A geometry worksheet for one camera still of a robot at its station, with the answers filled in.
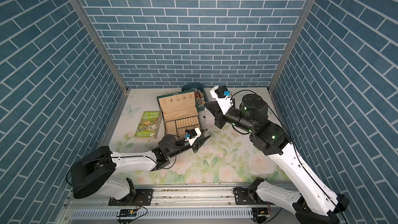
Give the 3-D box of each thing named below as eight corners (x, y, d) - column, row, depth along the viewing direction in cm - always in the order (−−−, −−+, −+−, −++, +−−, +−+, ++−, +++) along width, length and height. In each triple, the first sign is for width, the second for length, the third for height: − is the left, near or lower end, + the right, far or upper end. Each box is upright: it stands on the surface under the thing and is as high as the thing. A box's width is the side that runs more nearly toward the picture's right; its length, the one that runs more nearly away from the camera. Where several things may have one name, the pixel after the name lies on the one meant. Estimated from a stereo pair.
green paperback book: (136, 139, 95) (134, 136, 93) (144, 113, 107) (143, 111, 105) (157, 139, 95) (155, 136, 93) (162, 113, 107) (161, 111, 105)
